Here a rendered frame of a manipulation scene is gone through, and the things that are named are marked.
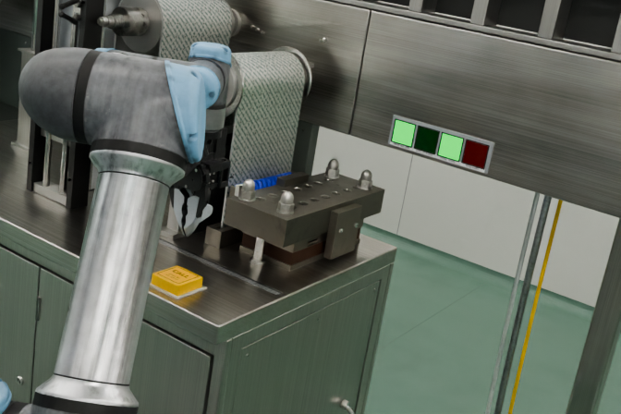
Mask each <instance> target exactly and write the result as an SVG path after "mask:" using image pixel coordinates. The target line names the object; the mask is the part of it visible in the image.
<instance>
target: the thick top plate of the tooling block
mask: <svg viewBox="0 0 621 414"><path fill-rule="evenodd" d="M324 174H325V173H321V174H318V175H314V176H310V177H309V180H308V181H307V182H303V183H299V184H297V185H293V186H289V187H285V188H283V187H281V186H278V185H274V186H271V187H267V188H263V189H256V190H255V191H256V194H255V199H256V200H255V201H241V200H240V199H239V198H238V197H237V196H231V197H227V200H226V207H225V220H224V224H226V225H230V226H232V227H234V228H236V229H238V230H241V231H243V232H246V233H248V234H250V235H253V236H255V237H258V238H261V239H263V240H265V241H268V242H270V243H273V244H275V245H277V246H279V247H282V248H284V247H287V246H290V245H292V244H295V243H298V242H300V241H302V240H305V239H308V238H311V237H315V236H318V235H320V234H323V233H325V232H328V227H329V222H330V217H331V211H332V210H335V209H338V208H342V207H345V206H348V205H350V204H353V203H357V204H360V205H362V209H361V214H360V220H361V219H364V218H367V217H369V216H372V215H375V214H377V213H380V212H381V210H382V204H383V199H384V191H385V189H381V188H378V187H375V186H374V185H372V186H371V187H372V189H371V190H365V189H359V188H358V187H357V185H358V183H359V181H358V180H357V179H354V178H351V177H346V176H343V175H340V174H339V178H337V179H334V178H329V177H325V176H324ZM285 191H290V192H292V194H293V196H294V200H293V202H294V203H295V206H294V213H293V214H281V213H278V212H277V211H276V209H277V207H278V202H279V201H280V200H281V196H282V194H283V193H284V192H285Z"/></svg>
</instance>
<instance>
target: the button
mask: <svg viewBox="0 0 621 414"><path fill-rule="evenodd" d="M202 279H203V278H202V276H199V275H197V274H194V273H193V272H191V271H188V270H186V269H184V268H182V267H180V266H178V265H177V266H174V267H171V268H168V269H165V270H162V271H160V272H157V273H154V274H152V284H153V285H155V286H158V287H160V288H161V289H163V290H165V291H167V292H169V293H171V294H173V295H175V296H177V297H178V296H180V295H183V294H186V293H188V292H190V291H193V290H195V289H198V288H200V287H202Z"/></svg>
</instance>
